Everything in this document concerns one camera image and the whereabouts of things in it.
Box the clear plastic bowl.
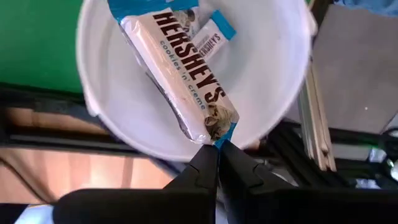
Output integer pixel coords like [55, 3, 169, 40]
[75, 0, 318, 162]

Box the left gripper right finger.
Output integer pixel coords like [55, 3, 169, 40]
[219, 139, 295, 218]

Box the white blue Hershey's bar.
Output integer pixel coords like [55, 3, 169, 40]
[172, 9, 237, 62]
[107, 0, 240, 149]

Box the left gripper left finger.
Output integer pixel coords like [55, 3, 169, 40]
[163, 144, 220, 195]

